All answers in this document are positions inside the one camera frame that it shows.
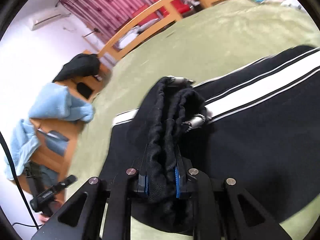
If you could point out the light blue fleece robe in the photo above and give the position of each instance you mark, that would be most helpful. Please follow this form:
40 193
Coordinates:
57 100

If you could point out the wooden coat rack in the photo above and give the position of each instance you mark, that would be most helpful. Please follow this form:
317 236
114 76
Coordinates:
91 32

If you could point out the red chair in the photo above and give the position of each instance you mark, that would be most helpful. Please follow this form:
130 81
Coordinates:
146 15
180 5

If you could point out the wooden bed frame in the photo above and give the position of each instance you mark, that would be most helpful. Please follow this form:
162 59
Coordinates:
155 7

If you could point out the person's left hand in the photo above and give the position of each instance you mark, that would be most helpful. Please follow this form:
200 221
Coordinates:
46 217

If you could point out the white air conditioner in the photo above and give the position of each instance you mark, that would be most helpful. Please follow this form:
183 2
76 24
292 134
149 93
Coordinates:
47 17

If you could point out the black pants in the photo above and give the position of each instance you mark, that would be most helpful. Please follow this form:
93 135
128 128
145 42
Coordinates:
250 142

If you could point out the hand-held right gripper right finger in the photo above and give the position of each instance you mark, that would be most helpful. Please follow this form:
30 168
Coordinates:
178 182

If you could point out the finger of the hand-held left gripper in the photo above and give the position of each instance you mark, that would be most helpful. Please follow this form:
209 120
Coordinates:
70 179

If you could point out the white floral pillow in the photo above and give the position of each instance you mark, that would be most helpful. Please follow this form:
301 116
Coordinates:
292 1

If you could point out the pink floral curtain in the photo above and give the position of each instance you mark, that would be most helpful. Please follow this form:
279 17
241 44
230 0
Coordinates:
100 5

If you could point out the black jacket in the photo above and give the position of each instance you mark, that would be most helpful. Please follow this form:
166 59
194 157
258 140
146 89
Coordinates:
77 66

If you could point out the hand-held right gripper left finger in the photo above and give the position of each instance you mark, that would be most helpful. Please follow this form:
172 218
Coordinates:
143 185

